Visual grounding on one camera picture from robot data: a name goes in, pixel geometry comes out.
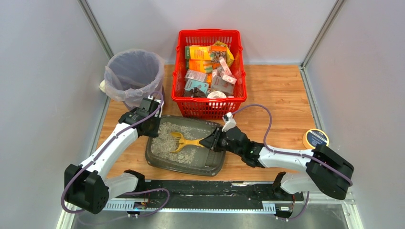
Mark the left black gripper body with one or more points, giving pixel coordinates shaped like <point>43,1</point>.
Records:
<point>153,123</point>

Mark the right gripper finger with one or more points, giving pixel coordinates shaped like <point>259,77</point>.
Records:
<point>217,133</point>
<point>210,142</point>

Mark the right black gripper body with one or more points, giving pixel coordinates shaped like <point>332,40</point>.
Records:
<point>217,140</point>

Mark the grey litter box tray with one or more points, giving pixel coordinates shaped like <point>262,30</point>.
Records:
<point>191,159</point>

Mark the yellow litter scoop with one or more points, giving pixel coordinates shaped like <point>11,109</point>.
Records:
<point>182,141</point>

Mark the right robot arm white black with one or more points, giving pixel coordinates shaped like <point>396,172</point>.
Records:
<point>320,169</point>

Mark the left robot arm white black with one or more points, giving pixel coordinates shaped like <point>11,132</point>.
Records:
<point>86,187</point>

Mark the teal sponge box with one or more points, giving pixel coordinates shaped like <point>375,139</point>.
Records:
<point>191,84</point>

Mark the grey pink box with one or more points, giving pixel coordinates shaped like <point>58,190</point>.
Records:
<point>196,75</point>

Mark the orange box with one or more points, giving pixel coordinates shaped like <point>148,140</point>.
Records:
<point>200,65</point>
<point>195,52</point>

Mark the orange box top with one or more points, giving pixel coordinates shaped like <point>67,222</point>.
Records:
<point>195,52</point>

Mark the white tape roll in basket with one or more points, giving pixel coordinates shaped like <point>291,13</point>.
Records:
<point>216,95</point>

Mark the dark brown cloth in basket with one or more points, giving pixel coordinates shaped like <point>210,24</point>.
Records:
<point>194,93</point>

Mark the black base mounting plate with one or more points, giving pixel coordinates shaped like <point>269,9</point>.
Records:
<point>216,196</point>

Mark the purple trash bin with bag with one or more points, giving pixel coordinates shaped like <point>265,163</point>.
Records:
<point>132,75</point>

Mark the red plastic basket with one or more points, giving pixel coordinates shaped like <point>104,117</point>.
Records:
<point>229,80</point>

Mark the yellow snack bag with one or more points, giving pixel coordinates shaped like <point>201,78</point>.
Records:
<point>229,55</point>

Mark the yellow tape roll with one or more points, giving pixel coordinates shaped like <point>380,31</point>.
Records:
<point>314,137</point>

